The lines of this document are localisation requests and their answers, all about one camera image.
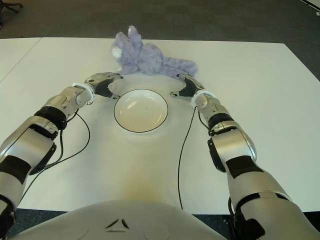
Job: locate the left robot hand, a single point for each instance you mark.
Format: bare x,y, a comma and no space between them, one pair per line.
100,81

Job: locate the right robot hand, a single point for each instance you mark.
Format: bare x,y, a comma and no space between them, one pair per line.
192,87

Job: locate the purple plush doll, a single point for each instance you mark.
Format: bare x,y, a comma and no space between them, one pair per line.
147,60

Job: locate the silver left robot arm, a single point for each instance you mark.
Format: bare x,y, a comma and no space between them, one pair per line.
32,140

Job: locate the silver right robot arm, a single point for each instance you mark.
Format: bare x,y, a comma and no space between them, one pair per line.
240,170

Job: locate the white plate black rim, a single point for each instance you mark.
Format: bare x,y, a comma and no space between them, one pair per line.
141,112

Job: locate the black office chair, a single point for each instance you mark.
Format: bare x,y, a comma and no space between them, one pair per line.
8,3

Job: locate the silver robot torso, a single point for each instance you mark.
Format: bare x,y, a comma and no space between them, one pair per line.
125,222

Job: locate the white panel edge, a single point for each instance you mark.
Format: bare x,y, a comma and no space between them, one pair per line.
312,3

